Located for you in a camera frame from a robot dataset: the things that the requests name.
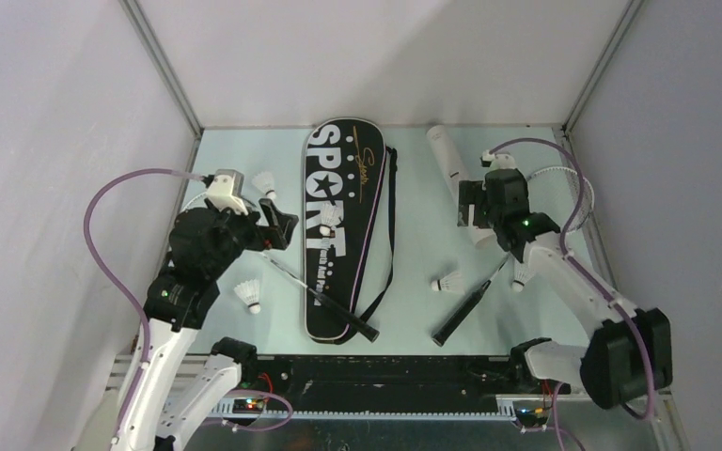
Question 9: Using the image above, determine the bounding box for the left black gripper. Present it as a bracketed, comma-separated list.
[207, 196, 297, 276]

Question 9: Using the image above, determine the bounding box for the white shuttlecock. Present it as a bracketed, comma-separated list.
[510, 260, 536, 292]
[252, 171, 277, 200]
[430, 271, 464, 294]
[319, 203, 342, 237]
[233, 279, 261, 315]

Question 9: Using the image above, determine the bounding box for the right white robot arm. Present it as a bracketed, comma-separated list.
[458, 169, 673, 410]

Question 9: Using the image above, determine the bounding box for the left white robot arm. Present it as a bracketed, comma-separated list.
[107, 198, 299, 450]

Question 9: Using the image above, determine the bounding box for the right badminton racket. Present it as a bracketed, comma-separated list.
[432, 166, 595, 347]

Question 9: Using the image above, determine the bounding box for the badminton racket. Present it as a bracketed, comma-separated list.
[180, 191, 380, 344]
[432, 166, 595, 347]

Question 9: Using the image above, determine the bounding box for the left badminton racket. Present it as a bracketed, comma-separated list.
[180, 191, 380, 344]

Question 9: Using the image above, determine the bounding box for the black sport racket bag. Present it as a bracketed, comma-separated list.
[302, 117, 398, 345]

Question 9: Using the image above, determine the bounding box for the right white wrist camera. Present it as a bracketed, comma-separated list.
[480, 150, 518, 170]

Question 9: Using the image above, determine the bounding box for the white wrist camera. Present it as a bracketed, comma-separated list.
[204, 169, 249, 216]
[480, 150, 518, 170]

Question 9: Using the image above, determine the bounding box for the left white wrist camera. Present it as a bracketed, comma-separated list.
[204, 169, 249, 216]

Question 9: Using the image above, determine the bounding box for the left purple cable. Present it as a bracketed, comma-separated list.
[83, 168, 207, 430]

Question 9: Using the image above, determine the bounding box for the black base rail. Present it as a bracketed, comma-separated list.
[243, 355, 555, 412]

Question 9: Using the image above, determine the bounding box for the white slotted cable duct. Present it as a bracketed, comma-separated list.
[207, 398, 517, 421]

